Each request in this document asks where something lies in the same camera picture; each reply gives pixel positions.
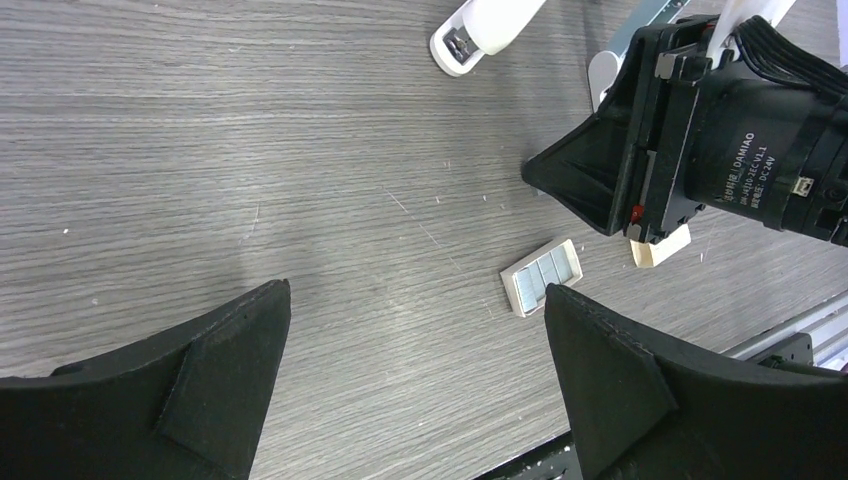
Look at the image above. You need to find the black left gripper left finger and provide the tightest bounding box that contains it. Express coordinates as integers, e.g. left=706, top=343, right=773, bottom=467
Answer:
left=1, top=280, right=291, bottom=479

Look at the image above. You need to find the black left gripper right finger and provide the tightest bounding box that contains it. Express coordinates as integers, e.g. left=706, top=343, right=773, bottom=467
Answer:
left=544, top=283, right=848, bottom=480

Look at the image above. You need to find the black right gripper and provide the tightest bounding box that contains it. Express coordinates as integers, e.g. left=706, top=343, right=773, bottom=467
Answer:
left=521, top=15, right=718, bottom=244

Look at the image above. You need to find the grey staple box tray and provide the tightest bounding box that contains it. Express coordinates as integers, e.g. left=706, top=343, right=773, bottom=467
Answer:
left=500, top=236, right=583, bottom=318

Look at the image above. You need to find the white playing card box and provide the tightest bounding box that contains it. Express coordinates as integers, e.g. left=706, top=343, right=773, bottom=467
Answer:
left=630, top=224, right=691, bottom=268

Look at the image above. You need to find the small blue grey stapler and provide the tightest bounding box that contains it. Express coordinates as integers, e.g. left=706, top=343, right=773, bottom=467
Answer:
left=587, top=0, right=689, bottom=111

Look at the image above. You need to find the white stapler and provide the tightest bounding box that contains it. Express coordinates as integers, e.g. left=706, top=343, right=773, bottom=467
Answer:
left=429, top=0, right=546, bottom=77

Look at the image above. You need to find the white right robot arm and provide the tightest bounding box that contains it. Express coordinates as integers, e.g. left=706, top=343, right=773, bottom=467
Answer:
left=521, top=1, right=847, bottom=246

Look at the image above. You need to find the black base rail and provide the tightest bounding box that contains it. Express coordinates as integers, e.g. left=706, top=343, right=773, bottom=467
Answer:
left=476, top=291, right=848, bottom=480

